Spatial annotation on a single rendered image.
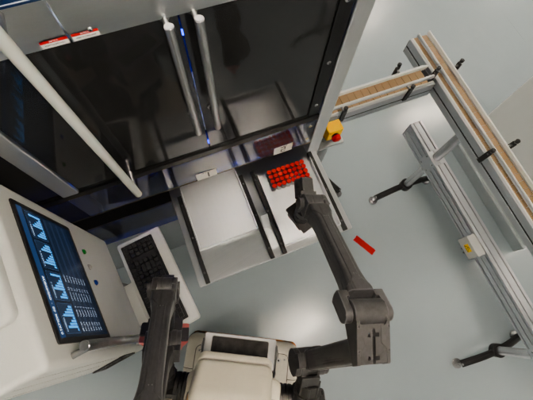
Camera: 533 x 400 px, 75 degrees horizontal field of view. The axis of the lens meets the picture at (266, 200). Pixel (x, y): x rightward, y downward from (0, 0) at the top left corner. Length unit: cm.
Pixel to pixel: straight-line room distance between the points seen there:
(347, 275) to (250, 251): 75
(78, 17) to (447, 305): 249
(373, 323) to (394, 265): 180
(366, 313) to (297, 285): 164
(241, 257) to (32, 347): 84
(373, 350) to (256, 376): 35
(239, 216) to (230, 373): 73
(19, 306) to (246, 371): 55
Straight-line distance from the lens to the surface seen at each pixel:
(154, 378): 84
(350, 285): 79
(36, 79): 79
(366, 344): 78
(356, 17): 106
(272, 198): 156
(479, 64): 366
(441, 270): 270
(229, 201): 156
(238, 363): 104
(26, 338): 93
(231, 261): 150
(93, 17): 79
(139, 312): 162
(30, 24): 80
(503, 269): 225
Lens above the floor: 235
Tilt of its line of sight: 71 degrees down
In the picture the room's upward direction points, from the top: 7 degrees clockwise
